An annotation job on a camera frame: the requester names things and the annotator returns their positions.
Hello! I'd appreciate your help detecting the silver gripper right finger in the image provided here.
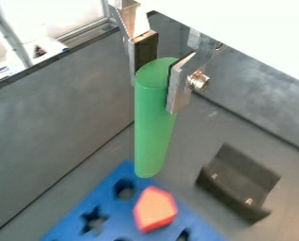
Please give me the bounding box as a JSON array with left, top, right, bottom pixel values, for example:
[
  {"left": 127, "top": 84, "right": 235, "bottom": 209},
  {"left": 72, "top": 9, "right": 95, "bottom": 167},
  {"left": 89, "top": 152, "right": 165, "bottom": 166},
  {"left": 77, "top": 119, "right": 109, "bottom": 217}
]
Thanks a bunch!
[{"left": 165, "top": 28, "right": 219, "bottom": 114}]

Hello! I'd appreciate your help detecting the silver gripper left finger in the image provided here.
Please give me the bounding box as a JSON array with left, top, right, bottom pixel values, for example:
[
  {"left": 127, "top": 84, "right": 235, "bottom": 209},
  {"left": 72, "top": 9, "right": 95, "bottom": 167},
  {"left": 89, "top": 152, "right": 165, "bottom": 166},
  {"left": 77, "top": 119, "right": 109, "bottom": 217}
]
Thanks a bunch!
[{"left": 108, "top": 0, "right": 159, "bottom": 85}]

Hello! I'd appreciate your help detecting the green oval cylinder peg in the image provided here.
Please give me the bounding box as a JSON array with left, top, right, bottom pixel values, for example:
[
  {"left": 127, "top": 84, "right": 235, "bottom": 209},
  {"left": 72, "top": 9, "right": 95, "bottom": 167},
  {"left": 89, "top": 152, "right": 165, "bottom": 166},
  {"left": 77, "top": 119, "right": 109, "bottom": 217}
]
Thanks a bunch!
[{"left": 135, "top": 57, "right": 176, "bottom": 178}]

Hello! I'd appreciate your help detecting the blue shape sorting board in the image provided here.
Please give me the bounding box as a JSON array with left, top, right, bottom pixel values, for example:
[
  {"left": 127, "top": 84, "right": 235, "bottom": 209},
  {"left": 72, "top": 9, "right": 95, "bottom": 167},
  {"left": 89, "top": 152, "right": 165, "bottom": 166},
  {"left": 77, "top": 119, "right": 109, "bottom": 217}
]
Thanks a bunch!
[{"left": 40, "top": 160, "right": 227, "bottom": 241}]

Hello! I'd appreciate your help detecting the black curved holder stand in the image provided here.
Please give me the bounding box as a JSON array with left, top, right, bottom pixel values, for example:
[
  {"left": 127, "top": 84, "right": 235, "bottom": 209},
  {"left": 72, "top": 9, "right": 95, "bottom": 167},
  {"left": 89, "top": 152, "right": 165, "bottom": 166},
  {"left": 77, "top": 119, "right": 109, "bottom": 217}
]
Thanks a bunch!
[{"left": 196, "top": 143, "right": 280, "bottom": 224}]

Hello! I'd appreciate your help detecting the red hexagonal peg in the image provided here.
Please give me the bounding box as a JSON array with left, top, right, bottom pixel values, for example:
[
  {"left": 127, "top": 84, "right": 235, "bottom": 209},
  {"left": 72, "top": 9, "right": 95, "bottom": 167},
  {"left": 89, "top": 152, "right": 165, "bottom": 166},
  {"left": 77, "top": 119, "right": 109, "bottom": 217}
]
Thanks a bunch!
[{"left": 133, "top": 185, "right": 179, "bottom": 233}]

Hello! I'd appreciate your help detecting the aluminium frame post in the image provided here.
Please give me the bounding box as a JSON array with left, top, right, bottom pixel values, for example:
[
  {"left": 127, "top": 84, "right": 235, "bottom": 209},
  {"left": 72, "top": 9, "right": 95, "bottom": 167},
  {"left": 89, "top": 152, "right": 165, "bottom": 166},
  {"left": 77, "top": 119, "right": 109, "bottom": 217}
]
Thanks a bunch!
[{"left": 0, "top": 15, "right": 32, "bottom": 68}]

